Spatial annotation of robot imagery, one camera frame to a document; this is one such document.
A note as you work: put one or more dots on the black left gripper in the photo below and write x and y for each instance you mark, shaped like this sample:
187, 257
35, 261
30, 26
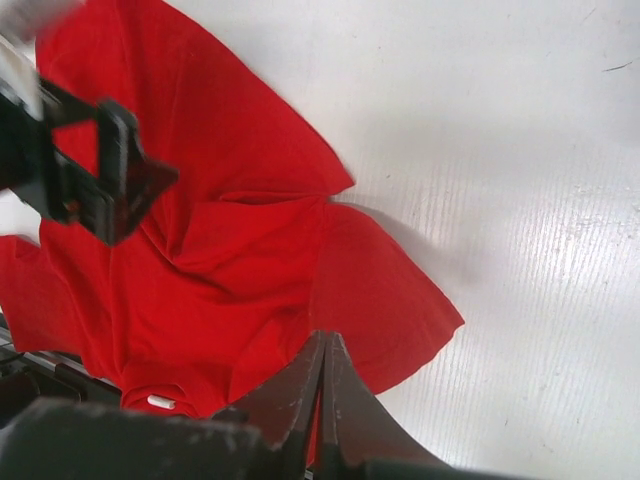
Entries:
111, 204

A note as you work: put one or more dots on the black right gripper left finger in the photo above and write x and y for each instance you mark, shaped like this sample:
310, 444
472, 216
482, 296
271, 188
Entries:
282, 410

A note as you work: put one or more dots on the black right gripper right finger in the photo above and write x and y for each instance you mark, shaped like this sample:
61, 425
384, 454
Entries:
358, 438

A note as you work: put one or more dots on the red t shirt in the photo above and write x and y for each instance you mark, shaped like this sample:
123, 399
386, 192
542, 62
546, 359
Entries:
239, 262

